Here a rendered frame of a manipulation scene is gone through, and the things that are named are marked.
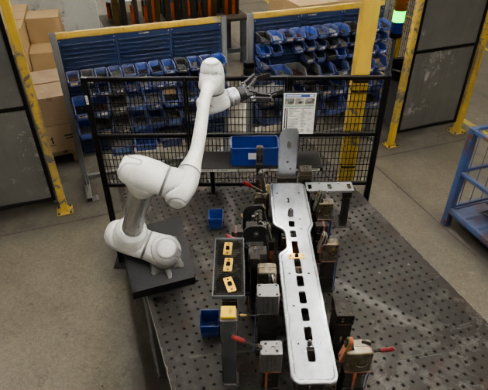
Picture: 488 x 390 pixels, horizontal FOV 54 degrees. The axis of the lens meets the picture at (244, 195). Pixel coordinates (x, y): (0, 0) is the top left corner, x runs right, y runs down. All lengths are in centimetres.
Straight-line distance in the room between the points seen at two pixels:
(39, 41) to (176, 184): 501
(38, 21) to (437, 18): 457
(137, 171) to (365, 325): 139
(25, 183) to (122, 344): 179
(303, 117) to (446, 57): 271
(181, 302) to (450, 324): 140
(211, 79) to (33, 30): 471
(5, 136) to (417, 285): 324
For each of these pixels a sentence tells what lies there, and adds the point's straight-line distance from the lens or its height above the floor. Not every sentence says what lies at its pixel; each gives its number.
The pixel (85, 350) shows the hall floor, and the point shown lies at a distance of 345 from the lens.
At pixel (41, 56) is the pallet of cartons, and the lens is 639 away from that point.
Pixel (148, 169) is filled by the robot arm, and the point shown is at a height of 163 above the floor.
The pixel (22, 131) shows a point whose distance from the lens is 424.
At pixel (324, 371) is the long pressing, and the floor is 100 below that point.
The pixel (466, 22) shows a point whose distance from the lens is 554.
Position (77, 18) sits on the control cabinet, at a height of 45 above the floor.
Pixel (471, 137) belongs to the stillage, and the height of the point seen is 88.
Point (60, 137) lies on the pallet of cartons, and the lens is 526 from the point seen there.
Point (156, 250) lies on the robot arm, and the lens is 241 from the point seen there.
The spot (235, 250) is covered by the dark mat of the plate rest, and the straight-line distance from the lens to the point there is 222.
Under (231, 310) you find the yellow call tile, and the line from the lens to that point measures 197.
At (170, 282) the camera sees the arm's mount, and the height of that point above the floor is 76.
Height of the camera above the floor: 265
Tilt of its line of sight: 35 degrees down
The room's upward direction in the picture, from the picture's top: straight up
